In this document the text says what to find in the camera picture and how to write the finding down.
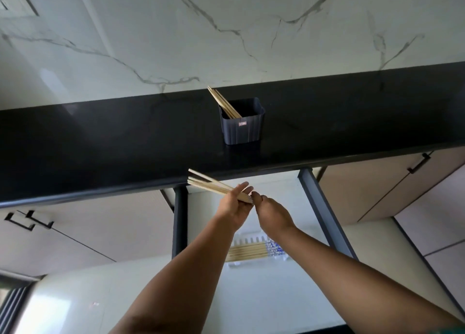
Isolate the person's right hand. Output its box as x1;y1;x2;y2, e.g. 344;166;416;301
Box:
251;191;297;238

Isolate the wooden chopstick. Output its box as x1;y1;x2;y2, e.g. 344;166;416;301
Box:
187;181;253;204
187;177;253;202
214;89;243;119
207;86;235;120
188;169;235;192

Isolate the black cabinet handle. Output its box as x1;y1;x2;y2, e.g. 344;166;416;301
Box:
25;210;54;230
407;153;432;174
4;212;36;232

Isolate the beige cabinet door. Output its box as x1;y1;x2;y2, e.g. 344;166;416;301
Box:
318;153;434;227
358;146;465;223
0;208;117;278
16;189;176;263

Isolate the person's left forearm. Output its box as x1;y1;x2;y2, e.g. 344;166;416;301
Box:
109;215;237;334

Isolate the dark metal door frame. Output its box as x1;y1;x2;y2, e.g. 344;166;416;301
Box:
0;270;41;334

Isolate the person's right forearm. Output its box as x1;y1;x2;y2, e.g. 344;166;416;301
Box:
271;225;465;334

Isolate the white slotted tray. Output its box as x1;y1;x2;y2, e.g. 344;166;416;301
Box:
225;236;291;270

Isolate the person's left hand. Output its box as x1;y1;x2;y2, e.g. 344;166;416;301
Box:
217;182;255;233

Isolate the row of blue-tipped chopsticks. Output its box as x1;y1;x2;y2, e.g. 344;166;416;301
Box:
226;240;286;262

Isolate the black frame post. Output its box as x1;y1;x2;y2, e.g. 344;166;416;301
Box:
171;185;189;259
297;168;359;260

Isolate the black ribbed chopstick holder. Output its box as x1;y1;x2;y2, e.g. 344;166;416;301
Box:
219;97;266;145

